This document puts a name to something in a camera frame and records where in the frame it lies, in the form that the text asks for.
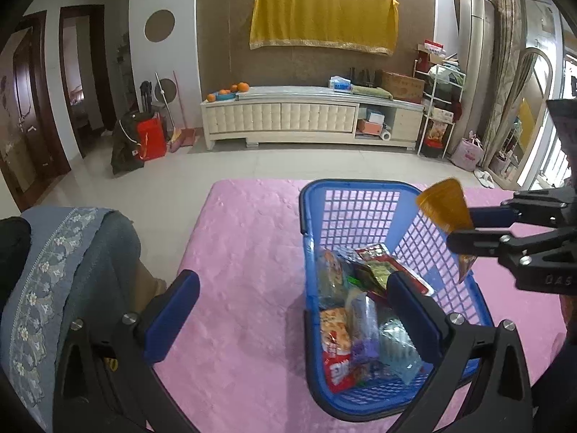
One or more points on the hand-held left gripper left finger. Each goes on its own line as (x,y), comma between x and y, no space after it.
(173,315)

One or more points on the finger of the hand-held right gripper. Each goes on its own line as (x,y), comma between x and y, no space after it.
(493,216)
(478,241)

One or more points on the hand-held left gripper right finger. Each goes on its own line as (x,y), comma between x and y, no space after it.
(414,320)

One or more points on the striped light blue snack packet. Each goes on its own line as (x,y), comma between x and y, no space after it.
(396,347)

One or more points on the yellow orange snack packet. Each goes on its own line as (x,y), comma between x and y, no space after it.
(444,207)

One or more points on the orange red snack packet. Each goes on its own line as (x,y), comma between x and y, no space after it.
(336,356)

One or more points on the pale blue snack packet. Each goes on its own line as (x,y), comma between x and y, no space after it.
(331,270)

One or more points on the blue plastic basket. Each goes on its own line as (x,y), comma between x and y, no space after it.
(360,207)

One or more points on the person's right forearm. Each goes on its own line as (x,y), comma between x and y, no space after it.
(556,383)

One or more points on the white slippers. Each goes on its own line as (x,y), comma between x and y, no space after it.
(484,179)

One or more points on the pink bag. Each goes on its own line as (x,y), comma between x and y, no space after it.
(466,153)

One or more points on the pink tablecloth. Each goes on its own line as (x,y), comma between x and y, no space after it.
(252,257)

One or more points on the chair with blue-grey cover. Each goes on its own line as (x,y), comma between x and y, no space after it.
(76,279)

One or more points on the arched standing mirror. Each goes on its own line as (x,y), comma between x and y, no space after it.
(525,112)

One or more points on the white metal rack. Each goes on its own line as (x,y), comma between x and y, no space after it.
(444,108)

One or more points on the white paper roll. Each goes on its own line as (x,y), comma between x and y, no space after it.
(384,135)

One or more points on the tower air conditioner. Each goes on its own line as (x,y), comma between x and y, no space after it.
(473,63)

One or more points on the cardboard box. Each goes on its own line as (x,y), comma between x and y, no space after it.
(401,86)

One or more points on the patterned curtain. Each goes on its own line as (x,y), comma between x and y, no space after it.
(505,54)

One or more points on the black garment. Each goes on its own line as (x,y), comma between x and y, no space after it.
(13,261)

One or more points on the red white box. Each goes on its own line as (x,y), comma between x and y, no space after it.
(430,53)

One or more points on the folded green cloth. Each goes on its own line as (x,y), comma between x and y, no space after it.
(370,92)

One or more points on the red bag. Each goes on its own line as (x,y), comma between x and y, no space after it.
(152,140)

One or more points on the broom with dustpan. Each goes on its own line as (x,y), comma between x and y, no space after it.
(180,137)

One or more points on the dark bag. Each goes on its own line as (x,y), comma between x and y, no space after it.
(124,144)

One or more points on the blue white tissue box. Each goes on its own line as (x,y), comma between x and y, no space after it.
(340,83)

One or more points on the white TV cabinet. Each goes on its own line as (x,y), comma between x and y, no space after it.
(288,115)

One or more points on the dark wooden doorway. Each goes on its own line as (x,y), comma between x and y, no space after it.
(99,76)

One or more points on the dark wooden door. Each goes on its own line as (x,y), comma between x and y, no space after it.
(27,108)

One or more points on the round brown wall decoration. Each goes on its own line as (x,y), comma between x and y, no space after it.
(160,25)

